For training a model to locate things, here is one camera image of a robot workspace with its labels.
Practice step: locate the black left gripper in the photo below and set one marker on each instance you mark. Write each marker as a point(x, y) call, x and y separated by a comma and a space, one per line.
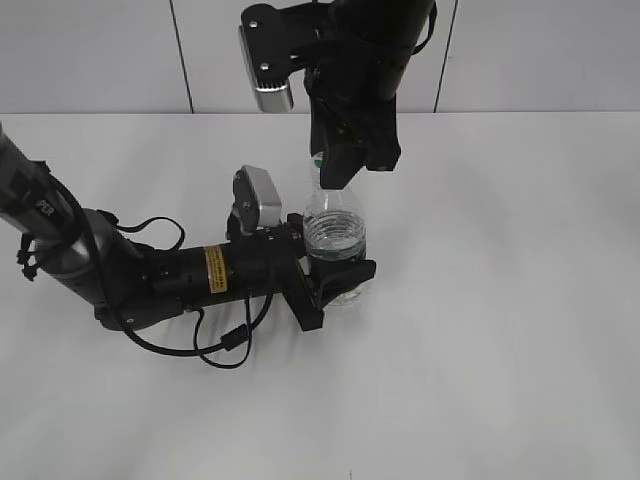
point(267, 262)

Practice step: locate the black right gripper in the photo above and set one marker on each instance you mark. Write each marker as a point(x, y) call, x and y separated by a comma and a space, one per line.
point(352, 95)

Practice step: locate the clear green-label water bottle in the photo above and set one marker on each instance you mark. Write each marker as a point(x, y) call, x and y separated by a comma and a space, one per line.
point(333, 225)

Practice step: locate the white green bottle cap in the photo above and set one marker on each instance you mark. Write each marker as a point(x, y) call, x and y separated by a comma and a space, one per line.
point(317, 162)

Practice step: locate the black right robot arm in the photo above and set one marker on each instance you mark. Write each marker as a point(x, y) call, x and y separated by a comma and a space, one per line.
point(405, 25)

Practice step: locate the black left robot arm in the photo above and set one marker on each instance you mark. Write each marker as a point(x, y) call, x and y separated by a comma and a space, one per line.
point(148, 285)

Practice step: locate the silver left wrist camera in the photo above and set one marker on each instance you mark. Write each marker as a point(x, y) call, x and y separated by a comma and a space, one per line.
point(257, 203)

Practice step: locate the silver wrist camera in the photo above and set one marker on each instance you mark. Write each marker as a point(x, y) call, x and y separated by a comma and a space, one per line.
point(257, 203)
point(275, 43)

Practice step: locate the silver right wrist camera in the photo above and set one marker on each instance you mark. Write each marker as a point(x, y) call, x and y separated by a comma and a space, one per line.
point(275, 43)

